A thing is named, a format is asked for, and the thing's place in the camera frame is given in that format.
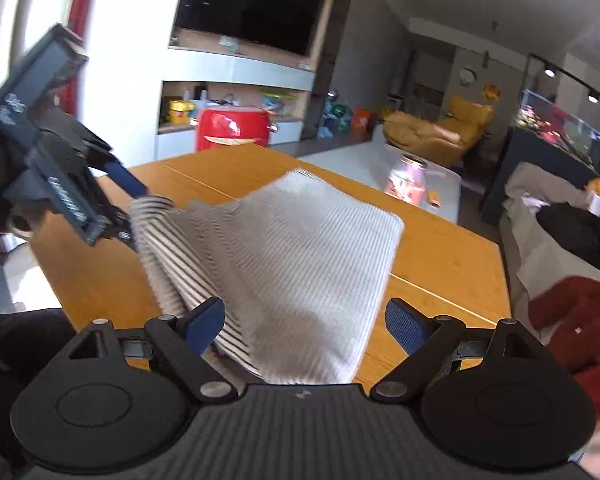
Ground white wall shelving unit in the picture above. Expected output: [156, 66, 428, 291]
[155, 30, 316, 161]

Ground black television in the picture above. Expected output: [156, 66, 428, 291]
[174, 0, 331, 56]

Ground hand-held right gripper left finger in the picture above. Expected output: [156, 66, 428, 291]
[67, 296, 238, 403]

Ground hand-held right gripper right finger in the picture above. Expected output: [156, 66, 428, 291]
[370, 297, 536, 403]

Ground yellow toy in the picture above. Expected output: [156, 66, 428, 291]
[167, 99, 196, 125]

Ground plastic box with green lid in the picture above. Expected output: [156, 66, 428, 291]
[260, 91, 298, 117]

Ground striped grey knit garment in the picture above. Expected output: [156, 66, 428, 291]
[130, 169, 406, 386]

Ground glass fish tank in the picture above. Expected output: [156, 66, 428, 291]
[512, 89, 600, 168]

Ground red frame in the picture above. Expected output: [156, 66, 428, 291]
[62, 0, 98, 116]

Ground grey covered sofa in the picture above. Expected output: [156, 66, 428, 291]
[500, 160, 600, 331]

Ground yellow lounge chair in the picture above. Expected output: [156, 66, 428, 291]
[432, 96, 496, 167]

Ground person's dark clothing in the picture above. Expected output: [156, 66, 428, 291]
[0, 310, 76, 461]

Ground yellow ottoman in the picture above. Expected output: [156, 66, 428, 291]
[382, 110, 463, 153]

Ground grey low table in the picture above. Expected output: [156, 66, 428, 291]
[300, 140, 463, 223]

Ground red fuzzy coat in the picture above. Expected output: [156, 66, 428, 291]
[527, 275, 600, 421]

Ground black track light rail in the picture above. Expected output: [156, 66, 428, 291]
[527, 52, 600, 106]

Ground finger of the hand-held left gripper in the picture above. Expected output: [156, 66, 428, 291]
[102, 159, 148, 198]
[100, 207, 138, 253]

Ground black garment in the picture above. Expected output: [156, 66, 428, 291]
[535, 202, 600, 286]

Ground black cabinet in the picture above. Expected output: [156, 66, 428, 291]
[480, 127, 596, 226]

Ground glass jar with pink contents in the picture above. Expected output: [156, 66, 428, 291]
[384, 154, 427, 206]

